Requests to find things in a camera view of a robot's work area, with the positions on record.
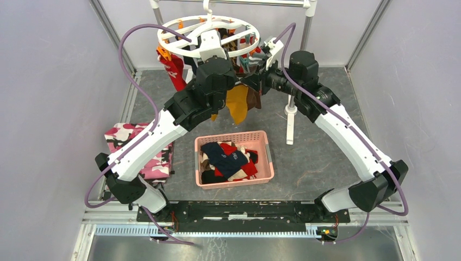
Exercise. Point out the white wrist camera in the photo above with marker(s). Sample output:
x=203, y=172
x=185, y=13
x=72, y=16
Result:
x=273, y=50
x=210, y=46

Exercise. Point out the pink perforated plastic basket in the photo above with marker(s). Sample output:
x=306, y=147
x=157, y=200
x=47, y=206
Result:
x=253, y=145

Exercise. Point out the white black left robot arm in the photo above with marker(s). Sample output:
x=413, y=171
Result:
x=138, y=192

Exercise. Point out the orange clothes clip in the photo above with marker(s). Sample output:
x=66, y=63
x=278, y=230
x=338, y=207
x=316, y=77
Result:
x=163, y=54

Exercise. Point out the pink camouflage folded cloth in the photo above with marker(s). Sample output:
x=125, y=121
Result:
x=136, y=149

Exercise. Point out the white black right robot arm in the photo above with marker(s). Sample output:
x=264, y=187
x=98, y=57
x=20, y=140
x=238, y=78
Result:
x=380, y=176

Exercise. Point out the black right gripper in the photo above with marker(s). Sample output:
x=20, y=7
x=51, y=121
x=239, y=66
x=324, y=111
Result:
x=260, y=79

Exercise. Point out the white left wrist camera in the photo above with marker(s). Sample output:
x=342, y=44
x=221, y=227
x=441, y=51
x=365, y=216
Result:
x=210, y=46

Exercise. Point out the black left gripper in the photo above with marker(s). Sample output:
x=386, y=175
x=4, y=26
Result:
x=232, y=78

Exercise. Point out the navy blue sock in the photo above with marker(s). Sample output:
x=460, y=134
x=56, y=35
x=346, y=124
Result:
x=227, y=159

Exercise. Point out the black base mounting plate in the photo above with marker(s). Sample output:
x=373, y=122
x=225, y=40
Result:
x=247, y=216

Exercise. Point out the yellow cloth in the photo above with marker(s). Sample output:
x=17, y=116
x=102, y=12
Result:
x=236, y=102

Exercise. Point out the white round clip hanger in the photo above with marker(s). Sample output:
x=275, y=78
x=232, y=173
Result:
x=182, y=35

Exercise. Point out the red cloth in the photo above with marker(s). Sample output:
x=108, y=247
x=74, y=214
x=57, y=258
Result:
x=175, y=69

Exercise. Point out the brown striped sock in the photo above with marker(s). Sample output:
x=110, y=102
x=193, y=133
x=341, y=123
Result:
x=253, y=99

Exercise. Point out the white metal drying rack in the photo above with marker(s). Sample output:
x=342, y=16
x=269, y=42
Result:
x=310, y=7

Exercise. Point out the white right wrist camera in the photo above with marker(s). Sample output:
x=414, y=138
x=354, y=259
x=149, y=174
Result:
x=273, y=50

